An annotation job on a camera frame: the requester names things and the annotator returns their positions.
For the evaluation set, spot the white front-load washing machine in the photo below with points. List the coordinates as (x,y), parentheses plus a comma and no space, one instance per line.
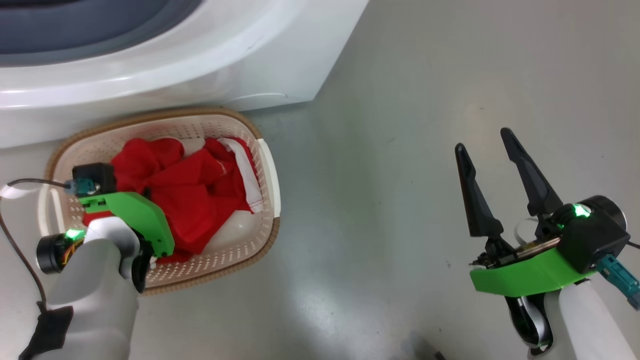
(200,65)

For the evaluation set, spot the round white filter cover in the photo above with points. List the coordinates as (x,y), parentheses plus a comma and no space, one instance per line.
(265,100)

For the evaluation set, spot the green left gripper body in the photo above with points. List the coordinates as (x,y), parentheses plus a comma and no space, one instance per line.
(145,220)

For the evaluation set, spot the cream perforated basket brown rim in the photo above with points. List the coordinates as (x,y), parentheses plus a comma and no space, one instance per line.
(250,230)

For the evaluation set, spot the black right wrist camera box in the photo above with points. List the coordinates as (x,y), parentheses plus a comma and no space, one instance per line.
(597,245)

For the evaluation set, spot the red and white garment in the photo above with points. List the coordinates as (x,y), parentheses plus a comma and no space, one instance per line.
(190,200)

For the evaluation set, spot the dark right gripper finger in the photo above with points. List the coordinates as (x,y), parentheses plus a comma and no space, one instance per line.
(475,200)
(530,175)

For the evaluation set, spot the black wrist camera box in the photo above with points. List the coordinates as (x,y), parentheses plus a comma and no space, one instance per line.
(597,245)
(97,175)

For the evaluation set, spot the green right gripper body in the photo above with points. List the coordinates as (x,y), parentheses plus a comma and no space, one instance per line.
(525,277)

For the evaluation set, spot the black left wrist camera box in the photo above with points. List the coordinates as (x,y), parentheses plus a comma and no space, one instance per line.
(97,175)

